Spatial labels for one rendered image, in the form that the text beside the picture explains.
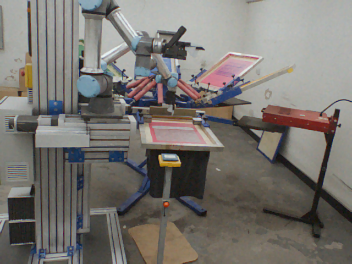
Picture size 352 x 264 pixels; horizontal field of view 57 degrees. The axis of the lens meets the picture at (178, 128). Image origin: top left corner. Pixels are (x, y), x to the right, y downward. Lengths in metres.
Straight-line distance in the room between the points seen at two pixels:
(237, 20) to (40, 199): 5.77
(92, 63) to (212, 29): 5.47
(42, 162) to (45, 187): 0.17
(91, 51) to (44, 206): 1.08
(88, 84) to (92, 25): 0.29
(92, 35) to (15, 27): 5.46
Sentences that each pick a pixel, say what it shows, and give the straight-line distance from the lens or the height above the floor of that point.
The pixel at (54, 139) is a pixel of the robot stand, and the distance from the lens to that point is 1.79.
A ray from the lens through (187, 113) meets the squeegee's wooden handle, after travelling 2.85.
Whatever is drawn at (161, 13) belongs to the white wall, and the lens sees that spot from 6.86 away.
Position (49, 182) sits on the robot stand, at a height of 0.75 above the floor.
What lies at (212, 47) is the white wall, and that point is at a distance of 7.05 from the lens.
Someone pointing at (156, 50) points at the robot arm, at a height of 1.64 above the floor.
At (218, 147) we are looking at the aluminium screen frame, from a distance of 2.32.
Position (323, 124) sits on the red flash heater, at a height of 1.09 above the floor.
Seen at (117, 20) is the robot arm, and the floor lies 1.76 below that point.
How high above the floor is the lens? 1.72
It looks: 16 degrees down
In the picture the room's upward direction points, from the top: 6 degrees clockwise
